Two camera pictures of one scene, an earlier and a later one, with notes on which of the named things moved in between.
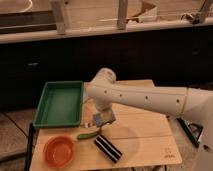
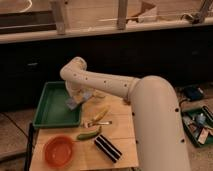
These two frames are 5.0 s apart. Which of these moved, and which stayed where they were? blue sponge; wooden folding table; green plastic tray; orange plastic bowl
Moved: blue sponge
Stayed: wooden folding table; orange plastic bowl; green plastic tray
